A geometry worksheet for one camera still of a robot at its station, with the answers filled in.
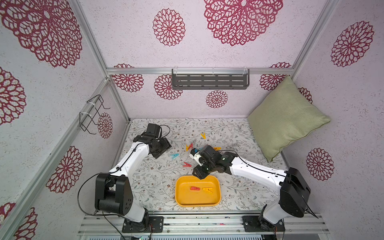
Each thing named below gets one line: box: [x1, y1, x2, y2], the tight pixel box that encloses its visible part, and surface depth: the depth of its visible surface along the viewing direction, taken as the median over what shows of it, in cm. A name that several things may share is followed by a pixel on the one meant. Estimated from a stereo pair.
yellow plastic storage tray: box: [175, 175, 222, 207], surface depth 85 cm
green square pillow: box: [247, 75, 331, 163], surface depth 87 cm
